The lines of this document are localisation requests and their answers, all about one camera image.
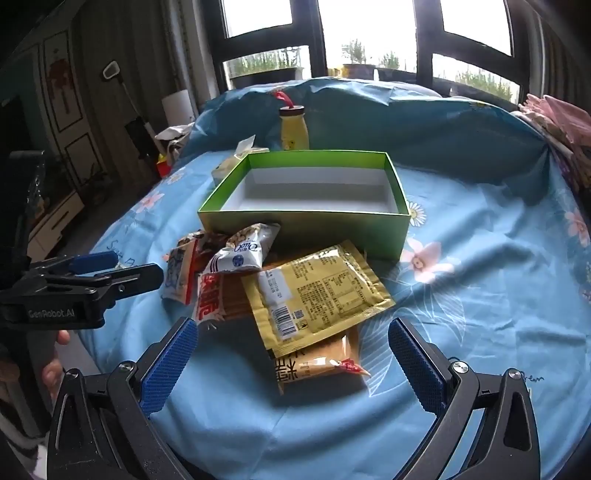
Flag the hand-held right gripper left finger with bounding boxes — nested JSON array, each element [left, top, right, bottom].
[[46, 318, 199, 480]]

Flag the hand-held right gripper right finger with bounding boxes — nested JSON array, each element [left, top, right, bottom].
[[388, 318, 541, 480]]

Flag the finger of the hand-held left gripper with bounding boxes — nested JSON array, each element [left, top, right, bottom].
[[32, 251, 119, 278], [92, 263, 164, 308]]

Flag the brown and white snack packet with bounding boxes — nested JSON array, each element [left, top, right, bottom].
[[161, 231, 232, 305]]

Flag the pretzel stick packet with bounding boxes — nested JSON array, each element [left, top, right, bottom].
[[196, 272, 259, 330]]

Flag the tan rice cracker packet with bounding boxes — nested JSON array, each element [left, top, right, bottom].
[[267, 330, 372, 395]]

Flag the white and blue snack packet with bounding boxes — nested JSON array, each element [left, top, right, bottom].
[[203, 223, 282, 277]]

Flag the gold snack packet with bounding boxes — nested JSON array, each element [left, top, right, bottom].
[[240, 240, 397, 358]]

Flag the green cardboard box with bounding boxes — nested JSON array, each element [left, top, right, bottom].
[[198, 150, 411, 261]]

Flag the person's left forearm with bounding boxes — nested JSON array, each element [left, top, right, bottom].
[[0, 401, 51, 480]]

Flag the person's left hand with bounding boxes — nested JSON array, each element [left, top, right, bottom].
[[41, 330, 71, 393]]

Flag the low white cabinet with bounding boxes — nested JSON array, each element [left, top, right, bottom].
[[28, 189, 86, 259]]

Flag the blue floral bedsheet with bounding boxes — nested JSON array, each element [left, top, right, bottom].
[[85, 148, 591, 480]]

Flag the white plastic bag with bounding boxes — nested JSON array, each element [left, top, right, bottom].
[[154, 122, 195, 153]]

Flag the white cylindrical container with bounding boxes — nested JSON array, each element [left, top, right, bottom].
[[161, 89, 198, 127]]

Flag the white panelled wardrobe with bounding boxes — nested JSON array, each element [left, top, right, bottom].
[[0, 28, 109, 195]]

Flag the phone clamp stand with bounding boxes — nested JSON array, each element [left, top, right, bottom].
[[102, 60, 155, 160]]

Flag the yellow drink bottle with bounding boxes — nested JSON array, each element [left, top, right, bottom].
[[272, 90, 310, 152]]

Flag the grey curtain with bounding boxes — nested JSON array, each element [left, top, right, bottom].
[[76, 0, 222, 153]]

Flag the long black planter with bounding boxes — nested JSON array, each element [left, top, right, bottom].
[[229, 66, 305, 89], [450, 80, 515, 104]]

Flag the folded blue quilt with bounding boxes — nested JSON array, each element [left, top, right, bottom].
[[185, 78, 550, 208]]

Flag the pink patterned cloth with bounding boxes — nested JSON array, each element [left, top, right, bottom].
[[517, 93, 591, 204]]

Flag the black framed window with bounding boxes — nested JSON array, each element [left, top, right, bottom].
[[217, 0, 532, 100]]

